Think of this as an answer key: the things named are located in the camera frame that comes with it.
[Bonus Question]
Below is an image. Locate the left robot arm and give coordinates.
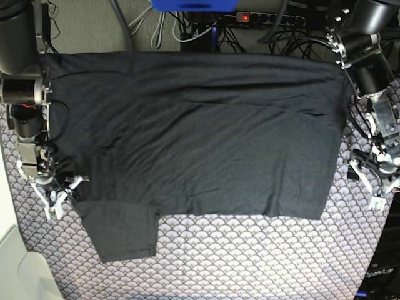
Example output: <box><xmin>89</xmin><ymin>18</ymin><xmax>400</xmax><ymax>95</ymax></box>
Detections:
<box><xmin>326</xmin><ymin>1</ymin><xmax>399</xmax><ymax>211</ymax></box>

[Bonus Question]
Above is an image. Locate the black OpenArm box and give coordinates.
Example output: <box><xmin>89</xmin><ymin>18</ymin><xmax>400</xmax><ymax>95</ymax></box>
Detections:
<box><xmin>354</xmin><ymin>192</ymin><xmax>399</xmax><ymax>299</ymax></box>

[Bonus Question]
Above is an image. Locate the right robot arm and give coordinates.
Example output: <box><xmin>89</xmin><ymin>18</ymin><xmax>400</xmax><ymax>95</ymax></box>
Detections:
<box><xmin>1</xmin><ymin>1</ymin><xmax>88</xmax><ymax>219</ymax></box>

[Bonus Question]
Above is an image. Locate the white side cabinet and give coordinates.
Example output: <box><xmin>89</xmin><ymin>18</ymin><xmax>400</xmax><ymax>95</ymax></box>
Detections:
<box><xmin>0</xmin><ymin>146</ymin><xmax>65</xmax><ymax>300</ymax></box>

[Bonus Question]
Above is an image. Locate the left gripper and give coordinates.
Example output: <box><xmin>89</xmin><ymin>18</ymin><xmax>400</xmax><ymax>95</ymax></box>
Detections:
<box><xmin>347</xmin><ymin>146</ymin><xmax>399</xmax><ymax>210</ymax></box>

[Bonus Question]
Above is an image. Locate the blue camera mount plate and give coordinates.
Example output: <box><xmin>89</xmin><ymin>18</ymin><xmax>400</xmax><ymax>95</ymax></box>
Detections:
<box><xmin>152</xmin><ymin>0</ymin><xmax>238</xmax><ymax>12</ymax></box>

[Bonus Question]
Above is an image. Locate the fan-patterned tablecloth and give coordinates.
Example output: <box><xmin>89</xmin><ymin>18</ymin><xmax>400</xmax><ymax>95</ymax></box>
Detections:
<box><xmin>1</xmin><ymin>85</ymin><xmax>394</xmax><ymax>299</ymax></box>

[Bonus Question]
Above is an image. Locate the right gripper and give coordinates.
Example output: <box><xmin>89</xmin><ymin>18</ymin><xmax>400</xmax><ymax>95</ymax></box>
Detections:
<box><xmin>29</xmin><ymin>175</ymin><xmax>89</xmax><ymax>219</ymax></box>

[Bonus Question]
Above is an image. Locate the dark grey T-shirt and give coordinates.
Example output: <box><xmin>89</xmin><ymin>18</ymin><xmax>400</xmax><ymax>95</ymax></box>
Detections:
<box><xmin>47</xmin><ymin>52</ymin><xmax>350</xmax><ymax>263</ymax></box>

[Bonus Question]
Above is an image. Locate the white power strip red switch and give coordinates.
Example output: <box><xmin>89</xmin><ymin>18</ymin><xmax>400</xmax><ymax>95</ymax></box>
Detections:
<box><xmin>233</xmin><ymin>11</ymin><xmax>306</xmax><ymax>28</ymax></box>

